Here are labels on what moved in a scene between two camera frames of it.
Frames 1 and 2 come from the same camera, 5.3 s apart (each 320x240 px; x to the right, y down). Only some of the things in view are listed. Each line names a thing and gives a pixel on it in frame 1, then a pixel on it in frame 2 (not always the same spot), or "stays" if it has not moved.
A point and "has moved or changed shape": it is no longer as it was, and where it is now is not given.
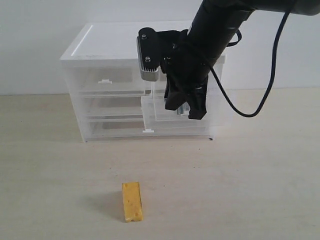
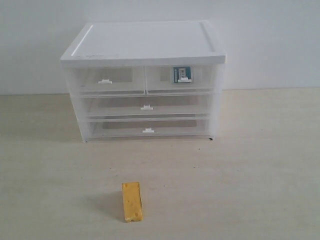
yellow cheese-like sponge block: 132,201 stays
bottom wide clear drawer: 148,127 stays
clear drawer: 156,117 has moved or changed shape
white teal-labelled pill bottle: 184,109 has moved or changed shape
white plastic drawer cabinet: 112,103 stays
